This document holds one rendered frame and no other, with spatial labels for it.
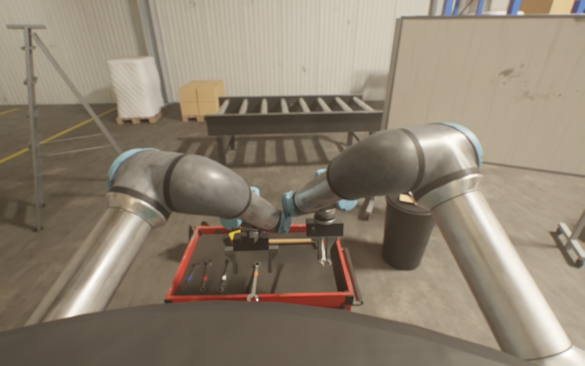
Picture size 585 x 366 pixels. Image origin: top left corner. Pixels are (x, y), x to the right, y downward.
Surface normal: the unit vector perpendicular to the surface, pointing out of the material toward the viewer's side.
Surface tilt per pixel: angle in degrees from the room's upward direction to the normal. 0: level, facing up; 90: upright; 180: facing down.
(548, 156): 90
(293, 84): 90
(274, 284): 0
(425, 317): 0
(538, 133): 90
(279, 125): 90
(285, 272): 0
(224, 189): 72
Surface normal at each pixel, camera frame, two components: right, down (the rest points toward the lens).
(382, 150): -0.36, -0.32
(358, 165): -0.65, -0.04
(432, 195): -0.40, 0.64
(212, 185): 0.54, -0.04
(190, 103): 0.03, 0.46
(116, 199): -0.33, 0.14
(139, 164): -0.14, -0.59
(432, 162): 0.30, 0.19
